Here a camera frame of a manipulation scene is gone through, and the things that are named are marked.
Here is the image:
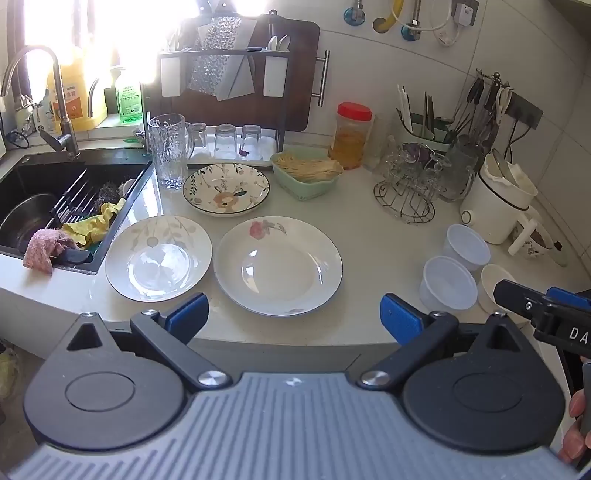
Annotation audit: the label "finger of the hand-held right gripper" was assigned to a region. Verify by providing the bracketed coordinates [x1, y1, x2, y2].
[493, 279, 549, 329]
[546, 286, 591, 311]

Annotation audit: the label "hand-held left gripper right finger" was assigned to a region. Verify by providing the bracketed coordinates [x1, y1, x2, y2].
[358, 293, 532, 389]

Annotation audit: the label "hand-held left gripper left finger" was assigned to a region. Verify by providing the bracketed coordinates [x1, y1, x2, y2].
[66, 292, 233, 389]

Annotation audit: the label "white ceramic bowl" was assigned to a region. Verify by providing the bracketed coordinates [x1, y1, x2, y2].
[477, 264, 532, 324]

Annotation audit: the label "white plastic bowl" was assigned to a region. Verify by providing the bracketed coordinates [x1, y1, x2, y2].
[442, 224, 491, 272]
[419, 256, 478, 311]

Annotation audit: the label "pale leaf print plate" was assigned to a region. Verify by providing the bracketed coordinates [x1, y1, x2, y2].
[105, 215, 213, 303]

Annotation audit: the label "pink flower print plate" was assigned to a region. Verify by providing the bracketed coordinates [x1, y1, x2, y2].
[213, 216, 343, 317]

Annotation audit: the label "deep plate dark leaf print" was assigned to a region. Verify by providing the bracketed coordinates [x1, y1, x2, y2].
[183, 163, 271, 217]

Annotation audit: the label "person's right hand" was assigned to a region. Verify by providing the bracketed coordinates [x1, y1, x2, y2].
[558, 390, 589, 462]

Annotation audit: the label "small glass lid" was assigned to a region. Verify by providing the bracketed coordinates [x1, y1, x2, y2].
[549, 240, 571, 267]

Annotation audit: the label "floral ceramic mug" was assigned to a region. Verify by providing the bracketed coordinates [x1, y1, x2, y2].
[522, 219, 566, 259]

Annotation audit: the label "white electric pot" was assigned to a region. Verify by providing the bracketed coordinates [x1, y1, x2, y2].
[460, 148, 540, 256]

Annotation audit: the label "white cloth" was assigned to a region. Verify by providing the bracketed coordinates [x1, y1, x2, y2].
[485, 159, 539, 195]

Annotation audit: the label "yellow cloth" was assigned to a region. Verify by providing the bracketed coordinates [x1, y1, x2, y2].
[61, 198, 126, 247]

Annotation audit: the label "glass pot lid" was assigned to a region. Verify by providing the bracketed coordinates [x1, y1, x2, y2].
[490, 148, 515, 183]

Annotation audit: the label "large patterned glass mug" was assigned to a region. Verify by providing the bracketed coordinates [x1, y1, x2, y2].
[445, 134, 481, 201]

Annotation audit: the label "clear glass cup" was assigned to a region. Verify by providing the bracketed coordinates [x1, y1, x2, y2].
[379, 143, 409, 183]
[425, 154, 455, 190]

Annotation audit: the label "steel wool scrubber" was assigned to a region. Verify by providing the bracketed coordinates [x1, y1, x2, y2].
[95, 181, 123, 204]

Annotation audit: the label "green plastic basket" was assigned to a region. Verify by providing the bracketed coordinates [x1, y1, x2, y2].
[270, 147, 343, 201]

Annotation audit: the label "pink cloth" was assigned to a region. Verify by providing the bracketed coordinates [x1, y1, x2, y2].
[23, 227, 77, 277]

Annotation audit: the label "tall glass mug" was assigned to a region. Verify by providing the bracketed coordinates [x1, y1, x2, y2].
[147, 113, 195, 191]

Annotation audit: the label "green utensil holder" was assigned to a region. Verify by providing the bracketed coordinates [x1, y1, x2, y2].
[399, 113, 455, 153]

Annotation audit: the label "pale enoki mushroom bundle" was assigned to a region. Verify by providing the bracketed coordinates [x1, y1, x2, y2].
[276, 154, 341, 182]

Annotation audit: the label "small inverted glass cup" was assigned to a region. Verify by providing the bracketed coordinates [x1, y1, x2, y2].
[213, 124, 238, 158]
[240, 124, 265, 160]
[187, 122, 208, 151]

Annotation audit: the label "tall clear glass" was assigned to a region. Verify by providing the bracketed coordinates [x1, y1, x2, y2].
[372, 115, 400, 162]

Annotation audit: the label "black power outlet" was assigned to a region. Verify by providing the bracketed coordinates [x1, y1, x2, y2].
[505, 92, 544, 130]

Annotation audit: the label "white drip tray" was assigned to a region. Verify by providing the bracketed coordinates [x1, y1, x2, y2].
[187, 124, 278, 168]

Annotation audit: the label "red lid plastic jar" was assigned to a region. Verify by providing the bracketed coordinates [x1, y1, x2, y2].
[329, 102, 374, 170]

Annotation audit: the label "steel pot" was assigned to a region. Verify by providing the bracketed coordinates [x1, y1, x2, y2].
[0, 193, 58, 252]

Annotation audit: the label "row of hanging utensils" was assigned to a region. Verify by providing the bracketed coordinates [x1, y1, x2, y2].
[455, 69, 513, 148]

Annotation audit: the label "dark chopsticks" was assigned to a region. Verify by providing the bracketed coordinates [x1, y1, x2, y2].
[422, 90, 437, 139]

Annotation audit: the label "black sink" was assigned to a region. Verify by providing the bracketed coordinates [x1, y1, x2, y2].
[0, 148, 153, 276]

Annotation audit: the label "black dish rack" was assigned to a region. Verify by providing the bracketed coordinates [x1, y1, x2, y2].
[141, 11, 296, 158]

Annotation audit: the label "white chopsticks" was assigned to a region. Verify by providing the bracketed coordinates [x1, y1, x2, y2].
[397, 84, 414, 134]

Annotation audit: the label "green detergent bottle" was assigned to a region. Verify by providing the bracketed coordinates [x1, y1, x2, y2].
[110, 65, 143, 123]

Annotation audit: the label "white rack cutlery holder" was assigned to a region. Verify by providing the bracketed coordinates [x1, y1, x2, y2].
[160, 55, 182, 99]
[263, 34, 291, 99]

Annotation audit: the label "yellow oil bottle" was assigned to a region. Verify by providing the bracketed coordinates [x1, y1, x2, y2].
[46, 46, 109, 132]

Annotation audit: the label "white cutting board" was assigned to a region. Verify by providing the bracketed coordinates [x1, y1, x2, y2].
[196, 18, 259, 100]

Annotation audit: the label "textured clear cutting board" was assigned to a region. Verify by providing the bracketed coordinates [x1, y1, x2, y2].
[187, 16, 259, 101]

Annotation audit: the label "steel faucet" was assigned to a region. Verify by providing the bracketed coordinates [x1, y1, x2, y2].
[0, 45, 81, 160]

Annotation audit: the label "wire cup rack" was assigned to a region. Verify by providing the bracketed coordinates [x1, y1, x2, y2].
[373, 178, 437, 224]

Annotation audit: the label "black power cable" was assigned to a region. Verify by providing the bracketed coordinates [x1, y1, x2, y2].
[503, 122, 520, 160]

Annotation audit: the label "sink wire drain rack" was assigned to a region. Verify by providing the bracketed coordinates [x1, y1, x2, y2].
[46, 168, 116, 232]

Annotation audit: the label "white handled scissors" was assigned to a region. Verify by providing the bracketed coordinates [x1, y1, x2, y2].
[495, 85, 513, 125]

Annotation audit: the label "white cable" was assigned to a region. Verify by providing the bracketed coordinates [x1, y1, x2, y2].
[416, 9, 462, 47]

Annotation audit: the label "white wall plug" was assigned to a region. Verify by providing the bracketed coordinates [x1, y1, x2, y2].
[450, 0, 478, 28]

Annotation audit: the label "yellow hose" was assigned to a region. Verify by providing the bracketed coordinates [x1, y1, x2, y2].
[373, 0, 404, 33]

